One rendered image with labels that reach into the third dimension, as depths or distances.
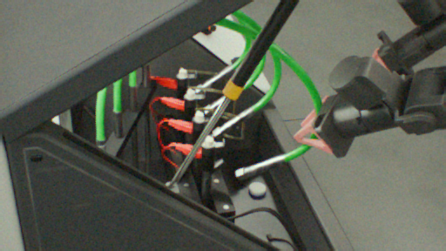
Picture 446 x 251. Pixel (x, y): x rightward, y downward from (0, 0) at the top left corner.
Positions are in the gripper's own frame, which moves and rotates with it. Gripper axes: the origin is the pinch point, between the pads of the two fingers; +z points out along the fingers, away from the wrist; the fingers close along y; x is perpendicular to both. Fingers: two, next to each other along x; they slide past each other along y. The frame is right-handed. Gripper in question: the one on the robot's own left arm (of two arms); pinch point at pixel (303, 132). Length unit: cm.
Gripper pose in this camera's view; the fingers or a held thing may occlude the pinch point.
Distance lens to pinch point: 107.9
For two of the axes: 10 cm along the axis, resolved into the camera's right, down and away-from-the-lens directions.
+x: 6.3, 7.0, 3.3
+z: -6.1, 2.0, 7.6
